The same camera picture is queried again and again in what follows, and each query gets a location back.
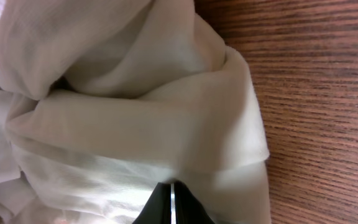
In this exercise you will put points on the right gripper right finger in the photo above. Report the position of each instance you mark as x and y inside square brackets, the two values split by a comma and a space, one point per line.
[187, 208]

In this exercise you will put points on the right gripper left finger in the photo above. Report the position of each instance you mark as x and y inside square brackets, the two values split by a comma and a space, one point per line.
[157, 209]

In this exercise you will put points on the white t-shirt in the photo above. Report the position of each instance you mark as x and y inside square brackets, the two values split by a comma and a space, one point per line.
[102, 100]

